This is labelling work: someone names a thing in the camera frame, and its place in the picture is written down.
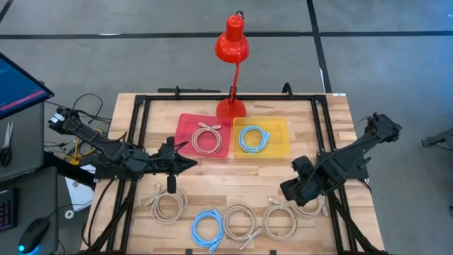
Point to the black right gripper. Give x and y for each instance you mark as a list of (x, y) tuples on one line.
[(304, 187)]

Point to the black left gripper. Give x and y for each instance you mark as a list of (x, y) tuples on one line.
[(166, 161)]

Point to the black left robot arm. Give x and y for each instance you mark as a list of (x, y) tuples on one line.
[(113, 152)]

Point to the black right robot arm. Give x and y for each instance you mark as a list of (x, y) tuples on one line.
[(350, 159)]

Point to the red plastic tray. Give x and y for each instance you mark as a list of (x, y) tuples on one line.
[(184, 134)]

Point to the yellow plastic tray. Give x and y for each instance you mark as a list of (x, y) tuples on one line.
[(279, 138)]

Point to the black bar behind table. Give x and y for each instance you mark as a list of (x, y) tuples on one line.
[(191, 90)]

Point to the black table clamp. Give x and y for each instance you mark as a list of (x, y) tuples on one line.
[(287, 89)]

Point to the white paper sheet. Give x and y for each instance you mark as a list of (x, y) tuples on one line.
[(79, 193)]

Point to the red desk lamp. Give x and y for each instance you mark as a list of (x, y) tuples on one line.
[(231, 46)]

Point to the white tape roll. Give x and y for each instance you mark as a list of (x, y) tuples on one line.
[(66, 214)]

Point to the grey side desk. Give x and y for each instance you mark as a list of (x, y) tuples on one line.
[(28, 141)]

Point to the black computer mouse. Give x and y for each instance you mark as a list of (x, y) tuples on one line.
[(33, 233)]

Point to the scissors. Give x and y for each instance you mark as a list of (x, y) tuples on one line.
[(6, 148)]

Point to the black keyboard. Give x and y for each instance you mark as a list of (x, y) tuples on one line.
[(7, 210)]

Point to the computer monitor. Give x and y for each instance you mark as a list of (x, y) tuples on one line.
[(19, 86)]

